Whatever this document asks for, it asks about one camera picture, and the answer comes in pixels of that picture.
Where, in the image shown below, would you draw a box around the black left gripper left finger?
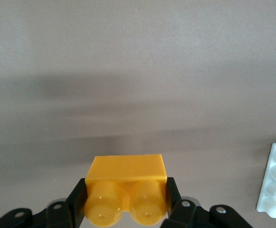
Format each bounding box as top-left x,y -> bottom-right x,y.
0,177 -> 88,228

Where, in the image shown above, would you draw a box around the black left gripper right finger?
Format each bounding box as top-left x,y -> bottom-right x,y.
160,177 -> 254,228

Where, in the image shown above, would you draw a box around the yellow two-stud block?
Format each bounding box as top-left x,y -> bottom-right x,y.
84,153 -> 169,227

